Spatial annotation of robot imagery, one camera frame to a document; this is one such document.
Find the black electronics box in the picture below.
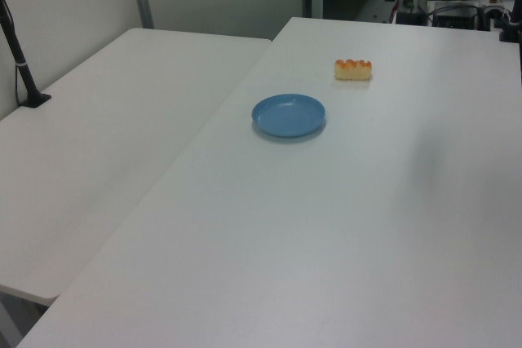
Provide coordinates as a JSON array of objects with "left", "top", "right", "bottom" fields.
[{"left": 431, "top": 1, "right": 479, "bottom": 31}]

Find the black camera pole with base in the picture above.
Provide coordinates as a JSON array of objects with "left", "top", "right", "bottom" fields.
[{"left": 0, "top": 0, "right": 52, "bottom": 110}]

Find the black table clamp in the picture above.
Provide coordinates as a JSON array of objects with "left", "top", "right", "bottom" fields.
[{"left": 496, "top": 12, "right": 522, "bottom": 44}]

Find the black device with red wires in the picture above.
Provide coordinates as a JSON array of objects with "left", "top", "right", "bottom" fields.
[{"left": 394, "top": 0, "right": 429, "bottom": 25}]

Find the blue round plate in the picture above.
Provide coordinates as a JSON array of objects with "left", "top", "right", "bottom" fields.
[{"left": 250, "top": 93, "right": 327, "bottom": 139}]

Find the orange-topped bread loaf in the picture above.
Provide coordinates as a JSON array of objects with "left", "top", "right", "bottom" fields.
[{"left": 334, "top": 58, "right": 374, "bottom": 82}]

